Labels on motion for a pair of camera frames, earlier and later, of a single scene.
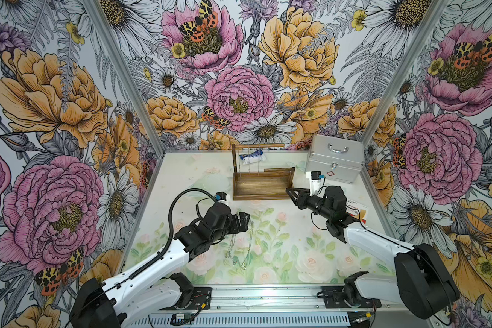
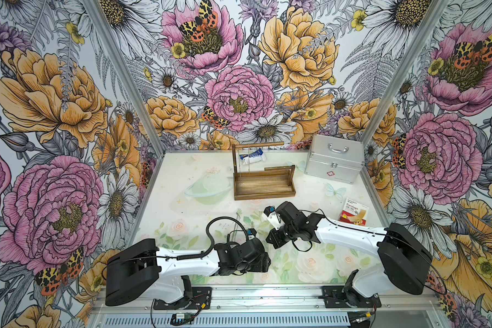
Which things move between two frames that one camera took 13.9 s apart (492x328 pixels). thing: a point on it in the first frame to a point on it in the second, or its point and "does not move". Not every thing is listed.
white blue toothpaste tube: x=254 y=157 does not move
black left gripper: x=242 y=225 to x=261 y=264
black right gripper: x=302 y=197 to x=278 y=242
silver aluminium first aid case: x=338 y=158 does not move
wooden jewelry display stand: x=270 y=184 does not move
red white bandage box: x=357 y=210 does not move
